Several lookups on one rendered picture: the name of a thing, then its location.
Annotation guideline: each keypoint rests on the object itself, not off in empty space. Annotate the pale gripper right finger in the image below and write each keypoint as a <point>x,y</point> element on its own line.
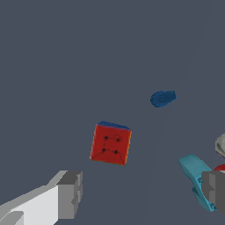
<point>215,190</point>

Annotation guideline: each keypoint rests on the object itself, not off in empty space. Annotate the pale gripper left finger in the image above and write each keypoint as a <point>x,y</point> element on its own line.
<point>58,196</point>

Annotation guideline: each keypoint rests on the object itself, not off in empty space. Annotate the small red object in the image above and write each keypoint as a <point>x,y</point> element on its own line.
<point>219,168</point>

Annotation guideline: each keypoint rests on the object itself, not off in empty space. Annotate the light blue curved object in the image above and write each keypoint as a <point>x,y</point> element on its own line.
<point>193,170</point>

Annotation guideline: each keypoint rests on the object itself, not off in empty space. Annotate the grey rounded object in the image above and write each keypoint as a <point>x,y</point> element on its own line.
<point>221,145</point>

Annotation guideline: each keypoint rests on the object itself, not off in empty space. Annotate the small dark blue object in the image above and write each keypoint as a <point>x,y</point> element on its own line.
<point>162,98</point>

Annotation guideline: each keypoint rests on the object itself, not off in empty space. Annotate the red cube with blue side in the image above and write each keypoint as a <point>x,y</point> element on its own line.
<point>110,144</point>

